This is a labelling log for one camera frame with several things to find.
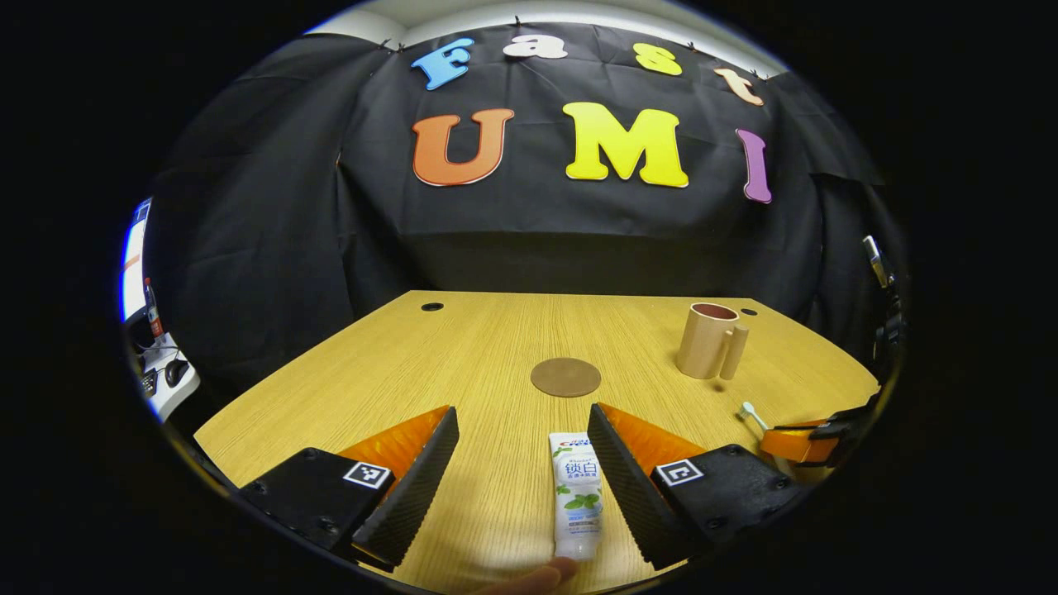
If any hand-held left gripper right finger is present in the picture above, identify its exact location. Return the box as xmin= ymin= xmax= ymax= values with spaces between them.
xmin=587 ymin=403 xmax=815 ymax=571

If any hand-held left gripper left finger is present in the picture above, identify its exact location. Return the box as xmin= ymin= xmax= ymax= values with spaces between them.
xmin=238 ymin=405 xmax=460 ymax=571

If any white toothpaste tube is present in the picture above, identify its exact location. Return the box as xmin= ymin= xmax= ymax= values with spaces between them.
xmin=549 ymin=431 xmax=604 ymax=561

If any round brown coaster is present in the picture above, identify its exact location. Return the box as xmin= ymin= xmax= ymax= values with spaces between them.
xmin=530 ymin=357 xmax=603 ymax=398

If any beige cup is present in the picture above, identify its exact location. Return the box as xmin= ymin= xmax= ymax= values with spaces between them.
xmin=675 ymin=302 xmax=751 ymax=381

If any wooden desktop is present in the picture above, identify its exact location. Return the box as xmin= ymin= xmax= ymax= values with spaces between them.
xmin=193 ymin=289 xmax=881 ymax=595

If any black backdrop cloth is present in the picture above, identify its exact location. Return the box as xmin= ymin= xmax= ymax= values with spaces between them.
xmin=145 ymin=23 xmax=906 ymax=397

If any computer monitor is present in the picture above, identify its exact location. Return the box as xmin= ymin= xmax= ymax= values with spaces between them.
xmin=122 ymin=198 xmax=154 ymax=323

